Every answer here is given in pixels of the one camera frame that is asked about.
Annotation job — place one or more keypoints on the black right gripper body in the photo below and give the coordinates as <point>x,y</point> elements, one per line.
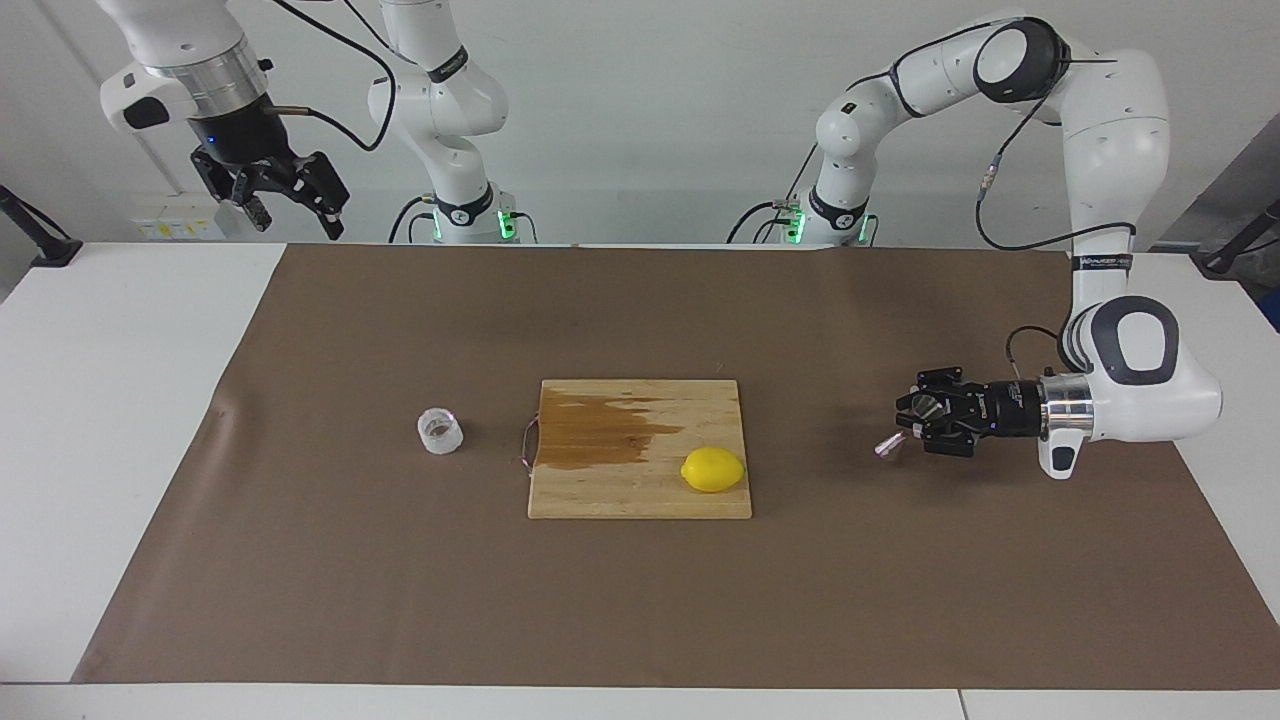
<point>245,145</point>

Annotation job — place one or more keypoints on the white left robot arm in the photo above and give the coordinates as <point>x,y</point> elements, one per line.
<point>1110,150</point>

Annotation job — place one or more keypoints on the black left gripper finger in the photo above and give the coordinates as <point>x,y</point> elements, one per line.
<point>940,380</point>
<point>950,440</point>

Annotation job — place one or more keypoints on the frosted glass cup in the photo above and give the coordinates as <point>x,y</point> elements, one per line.
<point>440,440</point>

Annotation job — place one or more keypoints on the white power strip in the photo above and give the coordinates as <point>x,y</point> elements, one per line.
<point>175,228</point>

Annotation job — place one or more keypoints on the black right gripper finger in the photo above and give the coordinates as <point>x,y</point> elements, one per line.
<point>258,212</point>
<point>325,190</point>

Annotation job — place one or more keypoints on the wooden cutting board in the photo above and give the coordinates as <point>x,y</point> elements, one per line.
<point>620,490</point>

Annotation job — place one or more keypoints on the steel double jigger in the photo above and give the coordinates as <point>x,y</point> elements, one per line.
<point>888,446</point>

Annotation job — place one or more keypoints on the black camera stand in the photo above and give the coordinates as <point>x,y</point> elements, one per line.
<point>55,250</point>
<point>1220,262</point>

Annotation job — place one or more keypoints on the brown paper table mat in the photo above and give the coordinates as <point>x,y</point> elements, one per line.
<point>400,600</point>

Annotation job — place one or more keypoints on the yellow lemon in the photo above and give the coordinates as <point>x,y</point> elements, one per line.
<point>712,470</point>

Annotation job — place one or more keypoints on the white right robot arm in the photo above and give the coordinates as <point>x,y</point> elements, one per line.
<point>440,100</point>

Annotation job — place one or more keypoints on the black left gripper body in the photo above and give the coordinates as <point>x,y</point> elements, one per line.
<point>1005,410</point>

